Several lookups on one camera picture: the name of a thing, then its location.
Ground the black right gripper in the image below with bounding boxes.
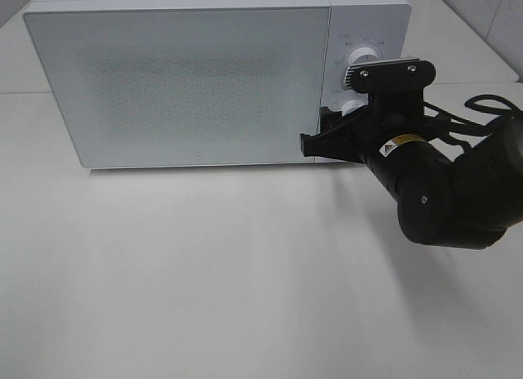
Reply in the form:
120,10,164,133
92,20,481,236
300,58,445,199

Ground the white microwave knob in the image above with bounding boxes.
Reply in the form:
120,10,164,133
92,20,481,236
340,99,367,117
346,45,381,66

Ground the white microwave door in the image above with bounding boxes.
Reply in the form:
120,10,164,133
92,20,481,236
24,7,329,169

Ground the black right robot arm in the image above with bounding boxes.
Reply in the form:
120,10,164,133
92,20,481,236
300,58,522,249

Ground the white microwave oven body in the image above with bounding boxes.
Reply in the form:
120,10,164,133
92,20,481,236
30,0,413,176

